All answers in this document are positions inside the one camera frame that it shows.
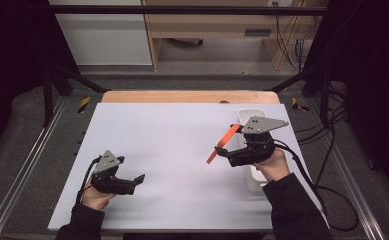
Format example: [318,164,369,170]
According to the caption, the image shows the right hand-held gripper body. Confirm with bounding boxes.
[226,115,290,168]

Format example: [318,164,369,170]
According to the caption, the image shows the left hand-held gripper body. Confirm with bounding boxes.
[91,149,137,196]

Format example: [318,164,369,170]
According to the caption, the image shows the orange phone case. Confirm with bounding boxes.
[206,123,242,165]

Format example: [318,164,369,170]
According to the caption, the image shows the white plastic bin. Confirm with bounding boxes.
[236,108,274,193]

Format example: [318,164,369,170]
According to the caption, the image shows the person's left hand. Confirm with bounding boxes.
[80,176,117,212]

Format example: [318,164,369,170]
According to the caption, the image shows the person's right hand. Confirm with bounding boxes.
[251,148,292,183]

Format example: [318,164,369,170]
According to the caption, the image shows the white table mat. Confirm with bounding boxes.
[47,102,328,233]

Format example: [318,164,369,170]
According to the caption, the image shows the yellow black tape strip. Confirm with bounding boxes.
[77,96,92,114]
[290,97,311,113]

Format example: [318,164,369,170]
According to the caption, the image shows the wooden desk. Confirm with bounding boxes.
[141,0,327,72]

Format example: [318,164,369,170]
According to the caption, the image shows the white cabinet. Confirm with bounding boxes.
[47,0,153,66]

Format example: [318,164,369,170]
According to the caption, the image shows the black curtain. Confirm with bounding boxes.
[304,0,389,201]
[0,0,80,161]

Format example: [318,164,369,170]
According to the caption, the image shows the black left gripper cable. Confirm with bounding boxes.
[75,155,102,205]

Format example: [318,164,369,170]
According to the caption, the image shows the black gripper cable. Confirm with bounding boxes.
[272,139,360,233]
[75,155,102,205]

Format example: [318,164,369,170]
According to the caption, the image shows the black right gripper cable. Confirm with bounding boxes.
[272,139,360,233]

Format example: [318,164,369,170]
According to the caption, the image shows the black floor cables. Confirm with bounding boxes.
[294,81,350,188]

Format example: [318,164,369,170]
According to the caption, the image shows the aluminium floor rail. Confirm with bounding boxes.
[0,96,67,240]
[306,99,387,240]

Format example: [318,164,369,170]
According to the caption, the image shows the black frame stand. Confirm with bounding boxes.
[264,64,332,128]
[42,64,112,128]

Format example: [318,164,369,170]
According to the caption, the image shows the hanging black cables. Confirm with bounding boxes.
[272,1,309,72]

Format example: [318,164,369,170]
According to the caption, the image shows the black horizontal frame bar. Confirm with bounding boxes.
[47,4,330,16]

